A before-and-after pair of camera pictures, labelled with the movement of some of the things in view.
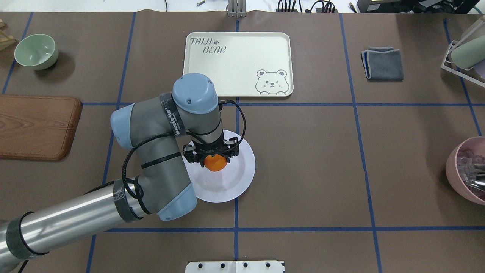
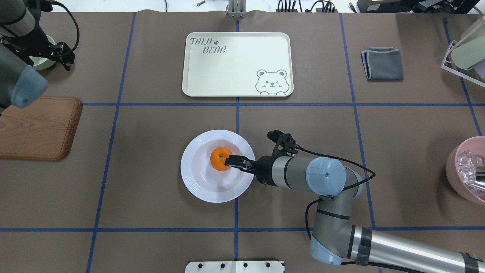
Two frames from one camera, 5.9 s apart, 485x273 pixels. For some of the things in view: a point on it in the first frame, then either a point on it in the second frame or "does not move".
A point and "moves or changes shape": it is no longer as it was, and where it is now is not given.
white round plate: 224,185 does not move
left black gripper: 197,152 -> 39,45
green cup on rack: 468,54 does not move
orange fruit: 215,162 moves or changes shape
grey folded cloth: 383,64 does not move
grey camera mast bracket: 236,8 does not move
